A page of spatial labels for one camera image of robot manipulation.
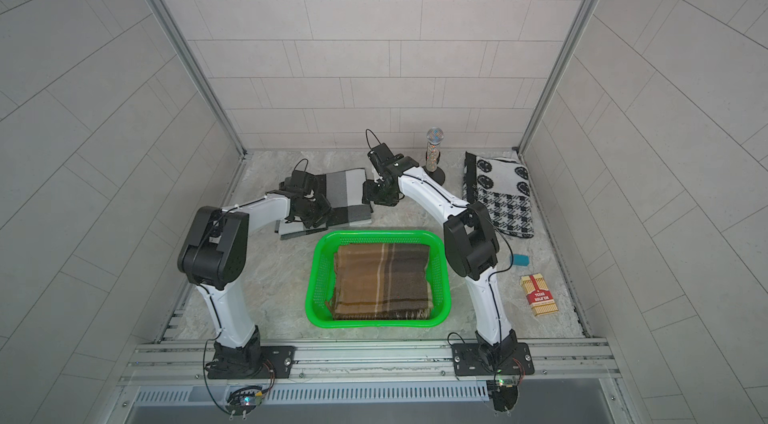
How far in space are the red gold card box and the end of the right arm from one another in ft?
1.53

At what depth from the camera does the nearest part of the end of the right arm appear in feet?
2.23

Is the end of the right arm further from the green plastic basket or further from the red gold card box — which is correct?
the red gold card box

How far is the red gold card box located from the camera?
2.62 ft
